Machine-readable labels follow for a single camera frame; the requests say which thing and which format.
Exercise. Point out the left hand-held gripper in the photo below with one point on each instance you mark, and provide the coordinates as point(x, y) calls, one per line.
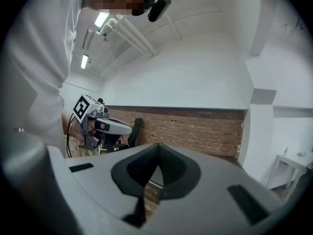
point(82, 108)

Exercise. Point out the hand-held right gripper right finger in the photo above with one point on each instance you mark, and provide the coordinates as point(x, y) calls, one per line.
point(215, 199)

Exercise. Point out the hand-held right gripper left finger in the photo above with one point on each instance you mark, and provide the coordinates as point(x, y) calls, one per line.
point(102, 180)

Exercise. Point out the person's left forearm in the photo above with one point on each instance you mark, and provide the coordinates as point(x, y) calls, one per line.
point(75, 131)

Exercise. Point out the person's left hand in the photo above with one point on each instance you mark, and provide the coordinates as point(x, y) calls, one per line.
point(91, 127)

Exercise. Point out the black office chair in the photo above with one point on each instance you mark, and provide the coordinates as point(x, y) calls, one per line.
point(135, 133)

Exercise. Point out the standing fan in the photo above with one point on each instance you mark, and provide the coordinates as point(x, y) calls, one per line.
point(61, 101)

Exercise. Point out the ceiling light panel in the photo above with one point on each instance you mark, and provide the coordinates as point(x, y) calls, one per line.
point(84, 61)
point(101, 19)

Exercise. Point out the white side table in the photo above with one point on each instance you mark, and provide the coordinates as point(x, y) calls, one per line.
point(288, 165)

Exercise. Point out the white ceiling pipes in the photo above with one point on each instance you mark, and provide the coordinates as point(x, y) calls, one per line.
point(137, 37)

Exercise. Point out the person's white t-shirt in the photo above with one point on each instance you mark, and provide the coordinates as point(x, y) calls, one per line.
point(36, 57)

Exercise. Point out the black head-worn camera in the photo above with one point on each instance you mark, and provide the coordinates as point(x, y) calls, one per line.
point(159, 10)

